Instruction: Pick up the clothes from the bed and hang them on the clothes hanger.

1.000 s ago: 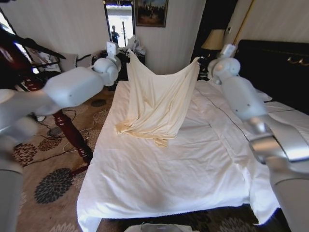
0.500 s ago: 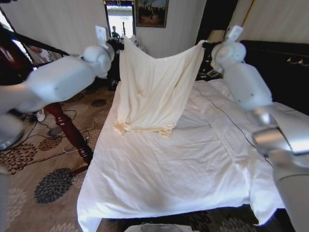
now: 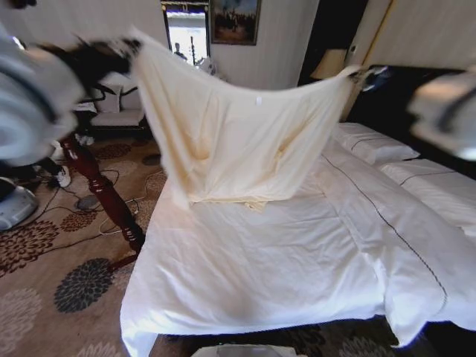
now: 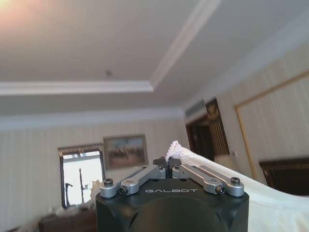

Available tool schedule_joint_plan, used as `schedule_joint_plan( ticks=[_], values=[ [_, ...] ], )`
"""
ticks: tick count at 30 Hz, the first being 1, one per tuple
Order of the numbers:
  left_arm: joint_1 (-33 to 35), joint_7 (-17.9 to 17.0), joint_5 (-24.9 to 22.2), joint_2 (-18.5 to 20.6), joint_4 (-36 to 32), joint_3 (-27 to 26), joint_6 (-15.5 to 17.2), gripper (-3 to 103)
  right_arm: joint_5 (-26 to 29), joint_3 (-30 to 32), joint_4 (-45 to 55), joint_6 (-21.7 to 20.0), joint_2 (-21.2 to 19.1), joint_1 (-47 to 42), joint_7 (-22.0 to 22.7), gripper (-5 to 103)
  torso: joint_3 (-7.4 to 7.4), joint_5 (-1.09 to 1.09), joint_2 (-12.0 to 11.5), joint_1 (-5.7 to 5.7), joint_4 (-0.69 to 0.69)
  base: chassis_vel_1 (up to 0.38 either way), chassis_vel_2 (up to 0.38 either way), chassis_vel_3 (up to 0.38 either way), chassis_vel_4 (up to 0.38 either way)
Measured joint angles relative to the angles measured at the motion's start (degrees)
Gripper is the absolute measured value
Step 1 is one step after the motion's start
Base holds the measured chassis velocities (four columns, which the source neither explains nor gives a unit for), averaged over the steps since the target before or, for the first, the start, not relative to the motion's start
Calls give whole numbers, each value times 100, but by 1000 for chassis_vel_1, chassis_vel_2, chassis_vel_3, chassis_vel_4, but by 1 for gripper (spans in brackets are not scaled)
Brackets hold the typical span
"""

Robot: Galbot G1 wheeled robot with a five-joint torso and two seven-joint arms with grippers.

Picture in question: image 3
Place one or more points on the dark red wooden clothes stand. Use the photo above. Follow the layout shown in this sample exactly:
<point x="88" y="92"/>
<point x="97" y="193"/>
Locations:
<point x="106" y="197"/>

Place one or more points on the white robot front shell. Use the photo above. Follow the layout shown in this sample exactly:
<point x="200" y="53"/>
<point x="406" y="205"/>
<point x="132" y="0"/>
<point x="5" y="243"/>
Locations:
<point x="245" y="351"/>

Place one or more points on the white armchair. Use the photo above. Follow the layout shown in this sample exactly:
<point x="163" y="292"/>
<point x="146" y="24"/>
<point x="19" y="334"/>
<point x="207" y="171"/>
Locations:
<point x="115" y="108"/>

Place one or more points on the grey rounded machine base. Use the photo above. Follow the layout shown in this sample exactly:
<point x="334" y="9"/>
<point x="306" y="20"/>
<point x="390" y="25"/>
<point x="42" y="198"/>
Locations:
<point x="16" y="208"/>

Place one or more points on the cream shade table lamp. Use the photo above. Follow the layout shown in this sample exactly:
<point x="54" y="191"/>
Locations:
<point x="329" y="63"/>

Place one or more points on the cream yellow garment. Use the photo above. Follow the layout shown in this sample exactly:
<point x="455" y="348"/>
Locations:
<point x="238" y="141"/>

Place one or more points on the person's white shoe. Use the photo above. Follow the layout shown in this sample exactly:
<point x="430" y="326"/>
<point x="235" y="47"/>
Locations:
<point x="64" y="177"/>

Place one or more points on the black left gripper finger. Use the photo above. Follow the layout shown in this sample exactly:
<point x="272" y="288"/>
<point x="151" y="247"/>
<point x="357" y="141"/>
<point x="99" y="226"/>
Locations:
<point x="131" y="44"/>

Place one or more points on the white pillow with dark stripe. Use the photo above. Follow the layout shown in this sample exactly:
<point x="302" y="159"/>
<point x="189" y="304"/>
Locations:
<point x="439" y="189"/>
<point x="375" y="143"/>

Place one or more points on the round grey floor disc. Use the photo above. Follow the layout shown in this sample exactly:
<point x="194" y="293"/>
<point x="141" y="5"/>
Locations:
<point x="87" y="203"/>

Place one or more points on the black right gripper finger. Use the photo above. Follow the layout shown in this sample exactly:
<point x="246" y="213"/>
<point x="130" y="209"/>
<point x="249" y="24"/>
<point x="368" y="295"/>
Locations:
<point x="356" y="73"/>

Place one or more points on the framed painting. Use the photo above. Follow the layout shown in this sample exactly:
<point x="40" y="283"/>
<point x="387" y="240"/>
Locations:
<point x="234" y="20"/>

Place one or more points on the dark framed mirror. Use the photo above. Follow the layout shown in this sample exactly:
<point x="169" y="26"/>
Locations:
<point x="186" y="33"/>

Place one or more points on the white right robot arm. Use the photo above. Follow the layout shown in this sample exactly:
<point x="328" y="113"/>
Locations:
<point x="442" y="108"/>

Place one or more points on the bed with white duvet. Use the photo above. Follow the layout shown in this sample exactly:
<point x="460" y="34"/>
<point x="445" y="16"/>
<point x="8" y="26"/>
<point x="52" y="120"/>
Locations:
<point x="282" y="260"/>

